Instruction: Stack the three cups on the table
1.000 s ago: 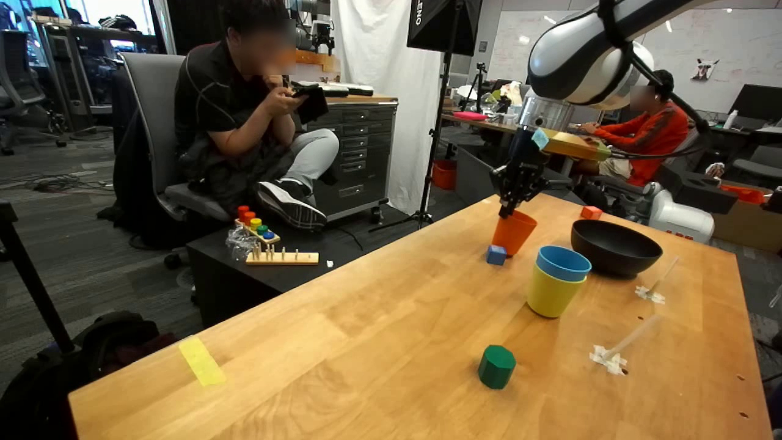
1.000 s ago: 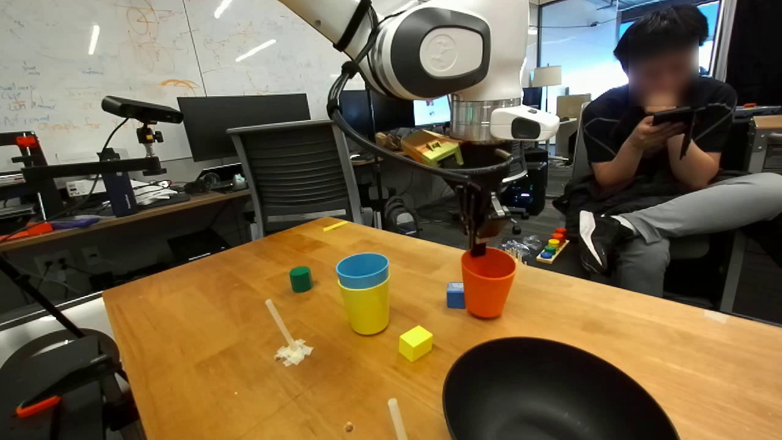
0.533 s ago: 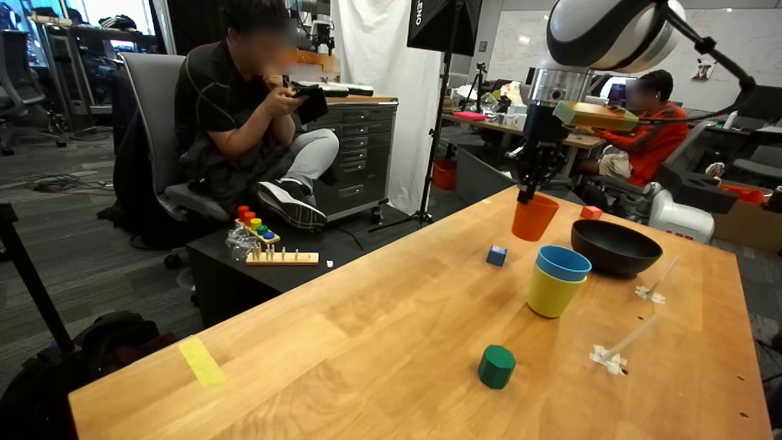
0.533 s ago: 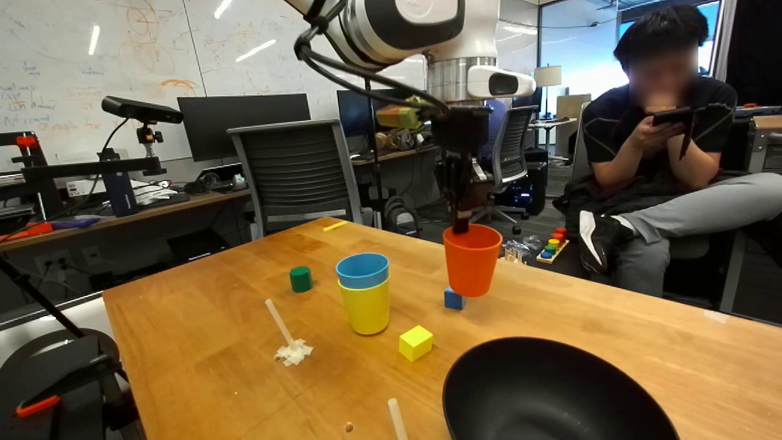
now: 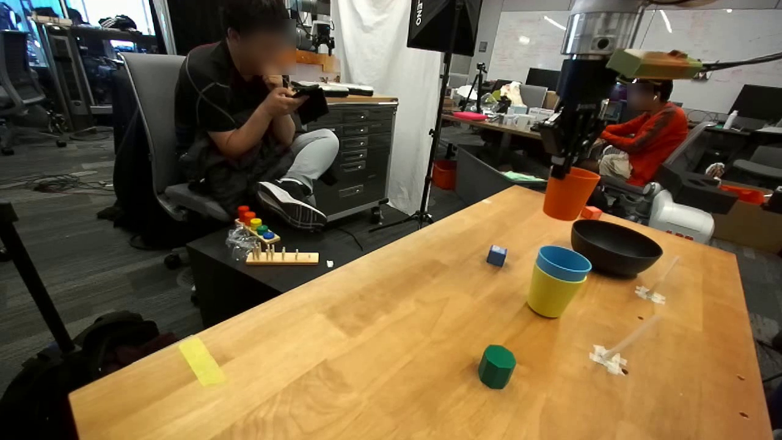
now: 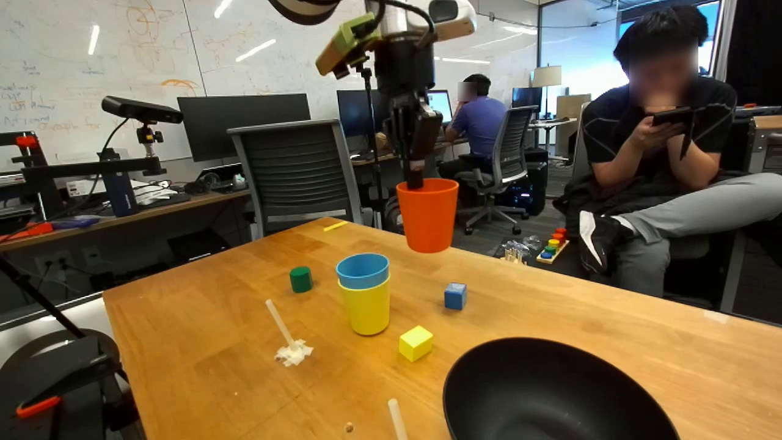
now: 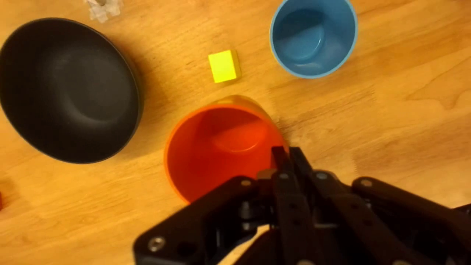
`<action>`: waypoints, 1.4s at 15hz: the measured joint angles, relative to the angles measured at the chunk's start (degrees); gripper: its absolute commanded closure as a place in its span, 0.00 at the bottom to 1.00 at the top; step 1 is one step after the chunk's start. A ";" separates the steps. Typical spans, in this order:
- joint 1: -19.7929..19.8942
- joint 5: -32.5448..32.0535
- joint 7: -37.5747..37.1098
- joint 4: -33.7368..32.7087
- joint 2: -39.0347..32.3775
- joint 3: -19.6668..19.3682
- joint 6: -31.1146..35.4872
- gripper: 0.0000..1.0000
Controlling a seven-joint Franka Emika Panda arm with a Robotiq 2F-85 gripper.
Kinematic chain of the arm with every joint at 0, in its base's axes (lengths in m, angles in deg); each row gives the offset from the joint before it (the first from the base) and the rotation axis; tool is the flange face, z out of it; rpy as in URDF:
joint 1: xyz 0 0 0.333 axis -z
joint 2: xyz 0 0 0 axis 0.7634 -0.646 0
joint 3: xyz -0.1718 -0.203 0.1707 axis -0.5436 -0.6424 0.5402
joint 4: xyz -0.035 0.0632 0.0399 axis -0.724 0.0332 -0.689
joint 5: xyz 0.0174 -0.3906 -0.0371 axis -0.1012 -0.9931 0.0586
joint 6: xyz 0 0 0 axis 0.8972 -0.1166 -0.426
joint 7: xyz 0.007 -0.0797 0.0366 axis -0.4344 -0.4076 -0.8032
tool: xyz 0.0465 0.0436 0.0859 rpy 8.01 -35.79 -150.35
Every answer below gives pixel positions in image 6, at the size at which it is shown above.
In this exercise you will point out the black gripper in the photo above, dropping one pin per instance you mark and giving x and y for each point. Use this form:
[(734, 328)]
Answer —
[(405, 63)]

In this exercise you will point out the orange plastic cup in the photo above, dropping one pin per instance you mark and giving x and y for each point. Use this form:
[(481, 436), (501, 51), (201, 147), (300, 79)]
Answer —
[(427, 221)]

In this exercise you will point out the blue plastic cup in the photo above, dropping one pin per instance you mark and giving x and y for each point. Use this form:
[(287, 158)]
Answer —
[(361, 272)]

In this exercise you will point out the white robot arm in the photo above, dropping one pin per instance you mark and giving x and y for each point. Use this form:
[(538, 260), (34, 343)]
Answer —
[(452, 18)]

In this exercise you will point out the lit computer monitor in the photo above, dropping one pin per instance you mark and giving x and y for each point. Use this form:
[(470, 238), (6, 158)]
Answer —
[(441, 106)]

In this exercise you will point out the person in blue shirt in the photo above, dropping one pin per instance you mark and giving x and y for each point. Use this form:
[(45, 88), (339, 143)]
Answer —
[(479, 122)]

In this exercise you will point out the small dark computer monitor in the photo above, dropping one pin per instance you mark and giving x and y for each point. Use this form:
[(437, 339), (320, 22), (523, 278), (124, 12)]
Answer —
[(353, 113)]

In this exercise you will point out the gray swivel office chair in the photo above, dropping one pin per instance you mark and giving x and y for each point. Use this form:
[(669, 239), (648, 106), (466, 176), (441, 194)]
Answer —
[(516, 136)]

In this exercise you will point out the crumpled clear plastic wrap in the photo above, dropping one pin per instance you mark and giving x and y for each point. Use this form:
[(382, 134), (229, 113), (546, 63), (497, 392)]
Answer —
[(513, 250)]

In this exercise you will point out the gray mesh office chair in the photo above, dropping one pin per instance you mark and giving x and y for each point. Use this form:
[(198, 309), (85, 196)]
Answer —
[(294, 171)]

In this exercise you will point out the blue cube block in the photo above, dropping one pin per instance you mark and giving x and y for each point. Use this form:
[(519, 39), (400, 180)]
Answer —
[(454, 297)]

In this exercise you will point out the white shade lamp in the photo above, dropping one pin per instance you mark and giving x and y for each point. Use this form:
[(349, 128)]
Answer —
[(548, 75)]

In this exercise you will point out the colorful stacking toy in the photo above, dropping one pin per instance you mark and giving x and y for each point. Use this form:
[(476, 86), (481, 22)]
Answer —
[(553, 244)]

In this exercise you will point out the yellow plastic cup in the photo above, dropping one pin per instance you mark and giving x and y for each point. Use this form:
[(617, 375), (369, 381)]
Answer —
[(365, 309)]

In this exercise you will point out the green cylinder block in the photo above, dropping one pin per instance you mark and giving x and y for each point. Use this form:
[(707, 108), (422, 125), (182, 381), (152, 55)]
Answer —
[(300, 278)]

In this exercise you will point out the yellow cube block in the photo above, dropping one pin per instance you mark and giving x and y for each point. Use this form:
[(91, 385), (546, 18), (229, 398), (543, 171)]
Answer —
[(416, 344)]

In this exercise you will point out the person in black shirt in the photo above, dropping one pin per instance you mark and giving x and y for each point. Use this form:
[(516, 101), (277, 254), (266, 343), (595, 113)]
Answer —
[(644, 147)]

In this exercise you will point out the wooden side desk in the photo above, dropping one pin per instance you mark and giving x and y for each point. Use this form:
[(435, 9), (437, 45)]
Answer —
[(161, 207)]

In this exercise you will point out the white cloth pile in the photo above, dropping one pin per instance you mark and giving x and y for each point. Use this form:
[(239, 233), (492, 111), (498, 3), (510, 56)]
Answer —
[(152, 194)]

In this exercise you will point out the black bowl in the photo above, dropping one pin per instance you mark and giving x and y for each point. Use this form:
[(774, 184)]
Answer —
[(553, 398)]

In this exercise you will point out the black and red stand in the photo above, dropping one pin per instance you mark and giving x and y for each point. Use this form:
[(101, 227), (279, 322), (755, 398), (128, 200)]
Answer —
[(80, 168)]

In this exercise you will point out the black tripod leg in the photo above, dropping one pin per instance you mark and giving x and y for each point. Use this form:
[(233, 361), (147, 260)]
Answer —
[(40, 297)]

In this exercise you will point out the black round equipment case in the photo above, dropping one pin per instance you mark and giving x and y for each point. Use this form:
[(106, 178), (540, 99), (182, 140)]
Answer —
[(56, 367)]

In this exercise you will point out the wrist camera with green mount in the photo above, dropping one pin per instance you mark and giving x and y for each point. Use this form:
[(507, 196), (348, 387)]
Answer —
[(344, 39)]

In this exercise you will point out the black camera on stand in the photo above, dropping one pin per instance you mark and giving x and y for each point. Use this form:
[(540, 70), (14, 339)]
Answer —
[(138, 108)]

